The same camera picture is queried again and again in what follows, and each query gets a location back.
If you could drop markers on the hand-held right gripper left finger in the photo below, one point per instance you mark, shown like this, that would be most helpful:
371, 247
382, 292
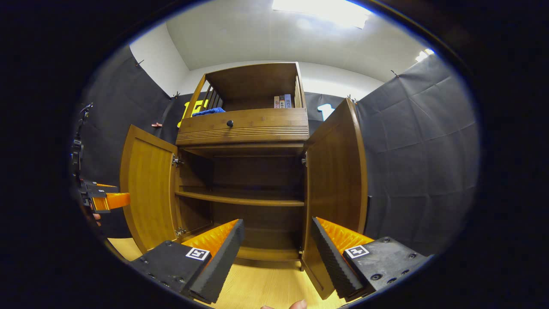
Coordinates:
223, 262

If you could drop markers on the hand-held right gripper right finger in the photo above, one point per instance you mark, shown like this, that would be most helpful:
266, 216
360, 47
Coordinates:
334, 262

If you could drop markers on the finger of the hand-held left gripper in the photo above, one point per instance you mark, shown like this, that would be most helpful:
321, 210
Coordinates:
98, 189
113, 201

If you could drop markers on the wooden cabinet door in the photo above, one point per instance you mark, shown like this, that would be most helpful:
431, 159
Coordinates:
148, 193
339, 180

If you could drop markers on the metal door hinge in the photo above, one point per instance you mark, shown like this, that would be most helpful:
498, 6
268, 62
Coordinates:
180, 232
304, 159
177, 161

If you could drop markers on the wooden inner shelf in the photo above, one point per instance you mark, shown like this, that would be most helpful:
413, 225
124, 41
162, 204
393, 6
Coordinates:
240, 199

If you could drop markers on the blue cloth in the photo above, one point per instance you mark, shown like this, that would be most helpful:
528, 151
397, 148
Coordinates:
210, 111

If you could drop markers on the wooden drawer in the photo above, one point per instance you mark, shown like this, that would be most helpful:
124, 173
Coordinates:
266, 122

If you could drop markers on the black backdrop cloth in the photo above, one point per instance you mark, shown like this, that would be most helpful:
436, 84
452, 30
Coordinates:
429, 150

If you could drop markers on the small blue book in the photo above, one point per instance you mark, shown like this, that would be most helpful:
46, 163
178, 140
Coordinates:
288, 101

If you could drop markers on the small grey book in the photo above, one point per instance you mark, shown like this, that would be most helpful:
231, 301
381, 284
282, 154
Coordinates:
282, 101

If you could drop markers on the small brown book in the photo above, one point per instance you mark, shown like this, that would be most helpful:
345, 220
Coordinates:
277, 102

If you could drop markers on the small ceiling light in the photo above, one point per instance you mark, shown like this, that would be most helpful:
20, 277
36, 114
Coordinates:
423, 55

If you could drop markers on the large ceiling light panel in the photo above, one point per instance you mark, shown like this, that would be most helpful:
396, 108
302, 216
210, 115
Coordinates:
321, 10

